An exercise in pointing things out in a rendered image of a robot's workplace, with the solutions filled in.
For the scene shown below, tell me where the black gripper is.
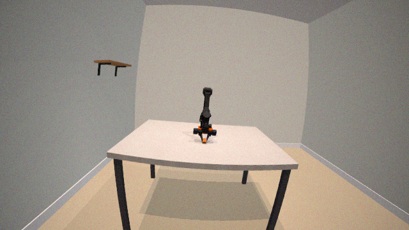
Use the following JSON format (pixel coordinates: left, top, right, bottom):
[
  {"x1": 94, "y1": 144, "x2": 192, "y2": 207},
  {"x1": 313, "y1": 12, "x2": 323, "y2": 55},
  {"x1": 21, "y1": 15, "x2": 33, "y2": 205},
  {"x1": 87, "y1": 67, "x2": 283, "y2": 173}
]
[{"x1": 193, "y1": 128, "x2": 217, "y2": 141}]

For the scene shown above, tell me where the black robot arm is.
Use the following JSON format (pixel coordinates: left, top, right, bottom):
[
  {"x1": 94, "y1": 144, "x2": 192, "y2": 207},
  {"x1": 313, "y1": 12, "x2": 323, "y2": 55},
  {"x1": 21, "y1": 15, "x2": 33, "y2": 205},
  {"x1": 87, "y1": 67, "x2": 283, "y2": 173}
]
[{"x1": 199, "y1": 87, "x2": 212, "y2": 130}]

